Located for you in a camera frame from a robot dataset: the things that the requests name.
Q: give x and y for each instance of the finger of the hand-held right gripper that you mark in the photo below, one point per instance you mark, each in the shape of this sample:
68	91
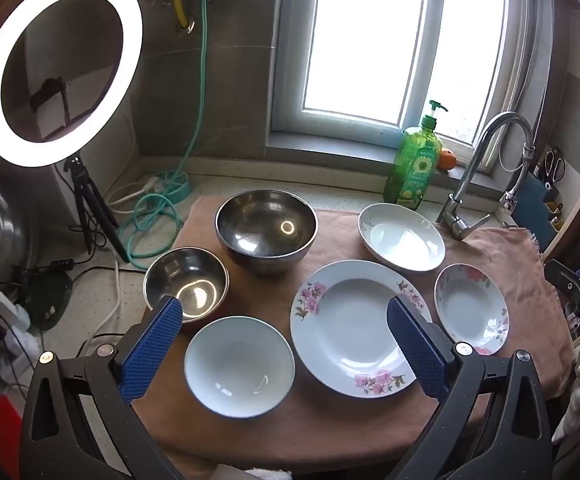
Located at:
562	280

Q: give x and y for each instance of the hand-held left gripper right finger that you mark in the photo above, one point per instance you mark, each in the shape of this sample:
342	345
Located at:
419	350

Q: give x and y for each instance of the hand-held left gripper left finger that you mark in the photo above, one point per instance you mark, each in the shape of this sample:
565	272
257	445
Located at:
152	345

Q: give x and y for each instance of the small floral plate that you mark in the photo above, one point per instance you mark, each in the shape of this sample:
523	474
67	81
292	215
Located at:
469	310

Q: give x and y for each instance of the large floral plate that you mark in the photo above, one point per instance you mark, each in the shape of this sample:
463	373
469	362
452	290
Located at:
349	320

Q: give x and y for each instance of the small steel bowl red outside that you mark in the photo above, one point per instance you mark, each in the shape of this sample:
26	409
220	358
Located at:
185	272

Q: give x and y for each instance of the white bowl light blue rim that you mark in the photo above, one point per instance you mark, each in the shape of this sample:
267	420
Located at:
240	365

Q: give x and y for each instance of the white plate grey print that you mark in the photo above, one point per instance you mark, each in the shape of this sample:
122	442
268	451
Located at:
399	237

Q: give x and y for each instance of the large steel bowl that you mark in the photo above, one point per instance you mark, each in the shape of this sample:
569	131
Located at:
265	230

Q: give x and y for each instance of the blue knife holder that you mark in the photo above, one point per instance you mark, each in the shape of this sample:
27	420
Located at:
534	200

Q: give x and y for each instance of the black scissors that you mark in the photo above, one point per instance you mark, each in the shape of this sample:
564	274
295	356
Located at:
554	165

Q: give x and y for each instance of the chrome faucet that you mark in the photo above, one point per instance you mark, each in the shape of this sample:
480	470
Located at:
464	185

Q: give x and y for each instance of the pink-brown towel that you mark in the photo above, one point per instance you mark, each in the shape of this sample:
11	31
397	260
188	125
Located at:
330	240

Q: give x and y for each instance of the white power adapter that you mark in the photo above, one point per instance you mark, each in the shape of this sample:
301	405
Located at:
5	310

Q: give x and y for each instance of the orange fruit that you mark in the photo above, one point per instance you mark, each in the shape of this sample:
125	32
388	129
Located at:
447	160

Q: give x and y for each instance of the red plastic piece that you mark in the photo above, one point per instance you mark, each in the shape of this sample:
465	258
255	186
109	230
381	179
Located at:
2	425

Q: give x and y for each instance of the white cloth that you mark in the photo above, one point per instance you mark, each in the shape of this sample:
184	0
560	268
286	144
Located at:
265	474

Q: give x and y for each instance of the green dish soap bottle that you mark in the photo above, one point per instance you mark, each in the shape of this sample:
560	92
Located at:
412	165

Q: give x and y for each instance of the silver metal lid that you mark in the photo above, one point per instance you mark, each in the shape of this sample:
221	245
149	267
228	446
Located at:
5	220

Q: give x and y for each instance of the window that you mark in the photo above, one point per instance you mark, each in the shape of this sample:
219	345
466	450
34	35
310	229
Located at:
364	35

